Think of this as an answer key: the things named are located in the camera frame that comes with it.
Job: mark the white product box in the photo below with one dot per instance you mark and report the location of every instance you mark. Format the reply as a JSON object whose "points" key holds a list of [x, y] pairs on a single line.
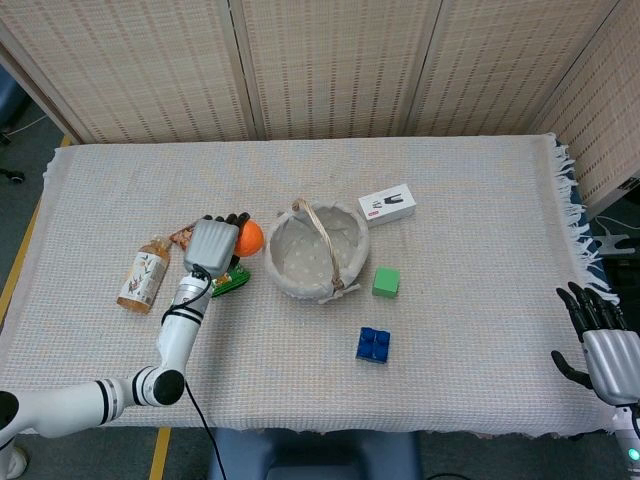
{"points": [[386, 206]]}

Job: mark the white woven tablecloth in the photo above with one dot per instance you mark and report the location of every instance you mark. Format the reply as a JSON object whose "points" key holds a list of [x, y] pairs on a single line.
{"points": [[450, 310]]}

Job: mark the green cube block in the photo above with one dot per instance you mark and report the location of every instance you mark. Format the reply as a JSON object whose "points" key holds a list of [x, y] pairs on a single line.
{"points": [[385, 282]]}

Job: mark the blue building block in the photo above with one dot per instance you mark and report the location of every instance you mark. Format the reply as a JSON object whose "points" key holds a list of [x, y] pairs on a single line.
{"points": [[373, 344]]}

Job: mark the amber tea bottle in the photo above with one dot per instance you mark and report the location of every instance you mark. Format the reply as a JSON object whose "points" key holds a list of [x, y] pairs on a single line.
{"points": [[144, 276]]}

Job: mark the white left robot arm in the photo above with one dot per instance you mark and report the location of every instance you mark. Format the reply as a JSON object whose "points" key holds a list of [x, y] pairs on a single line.
{"points": [[125, 370]]}

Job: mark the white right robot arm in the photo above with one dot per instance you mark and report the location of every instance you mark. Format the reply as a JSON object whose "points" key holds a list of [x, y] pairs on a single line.
{"points": [[630, 440]]}

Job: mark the woven basket with fabric liner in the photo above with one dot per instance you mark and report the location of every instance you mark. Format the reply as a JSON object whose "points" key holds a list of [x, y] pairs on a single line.
{"points": [[320, 250]]}

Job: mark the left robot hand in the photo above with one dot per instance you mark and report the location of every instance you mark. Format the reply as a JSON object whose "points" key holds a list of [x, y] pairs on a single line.
{"points": [[212, 245]]}

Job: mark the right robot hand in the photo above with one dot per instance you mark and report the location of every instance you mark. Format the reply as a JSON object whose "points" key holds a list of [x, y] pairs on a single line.
{"points": [[607, 362]]}

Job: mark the bamboo folding screen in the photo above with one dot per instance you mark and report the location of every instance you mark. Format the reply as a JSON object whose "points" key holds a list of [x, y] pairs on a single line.
{"points": [[320, 65]]}

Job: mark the orange fruit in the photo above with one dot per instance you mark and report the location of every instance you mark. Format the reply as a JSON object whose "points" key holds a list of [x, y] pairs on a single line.
{"points": [[251, 239]]}

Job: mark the blue chair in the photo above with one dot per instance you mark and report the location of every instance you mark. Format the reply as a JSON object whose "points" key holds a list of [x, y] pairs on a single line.
{"points": [[315, 455]]}

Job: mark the green snack packet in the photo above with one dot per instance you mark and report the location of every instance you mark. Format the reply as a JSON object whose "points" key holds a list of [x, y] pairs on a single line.
{"points": [[227, 280]]}

